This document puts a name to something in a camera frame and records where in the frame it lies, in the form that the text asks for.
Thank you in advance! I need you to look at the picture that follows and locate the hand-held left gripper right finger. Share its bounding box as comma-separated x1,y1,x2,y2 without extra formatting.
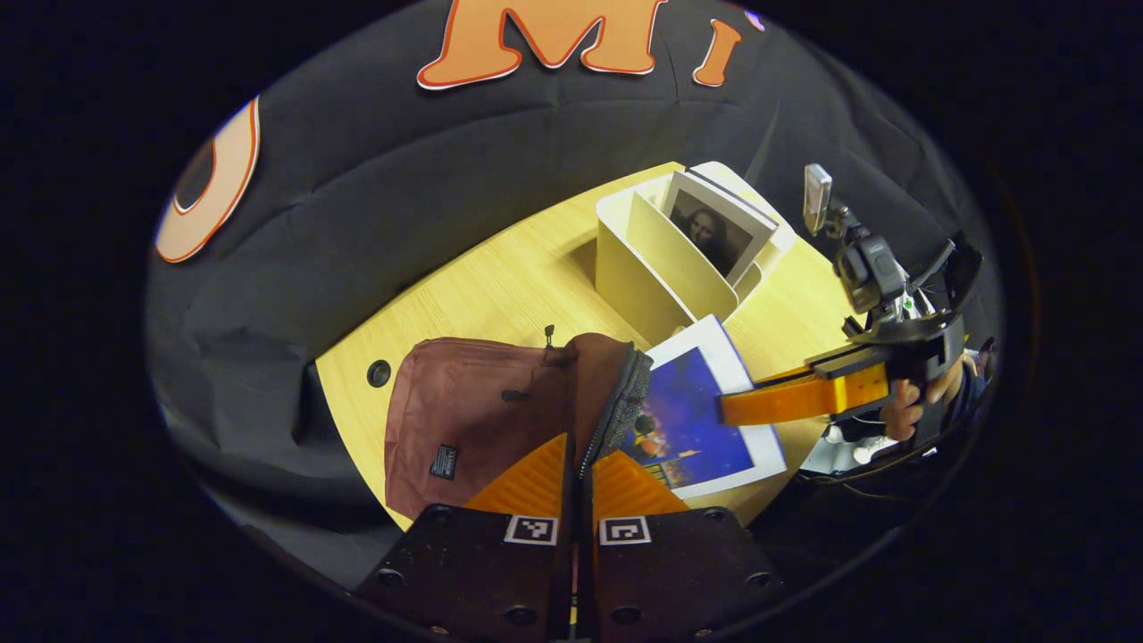
585,449,787,639

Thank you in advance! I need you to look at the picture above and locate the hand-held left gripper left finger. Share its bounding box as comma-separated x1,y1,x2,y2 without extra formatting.
357,433,577,639

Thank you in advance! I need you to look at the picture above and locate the blue cover book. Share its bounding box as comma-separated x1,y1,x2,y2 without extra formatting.
625,314,788,499

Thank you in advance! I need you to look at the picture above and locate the maroon schoolbag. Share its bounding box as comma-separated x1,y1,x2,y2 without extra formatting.
384,332,655,521

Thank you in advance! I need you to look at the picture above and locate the portrait cover book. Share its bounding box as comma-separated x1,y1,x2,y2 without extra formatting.
661,168,780,287

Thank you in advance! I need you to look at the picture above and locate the white bookshelf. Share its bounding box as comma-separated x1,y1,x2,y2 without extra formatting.
595,161,797,347

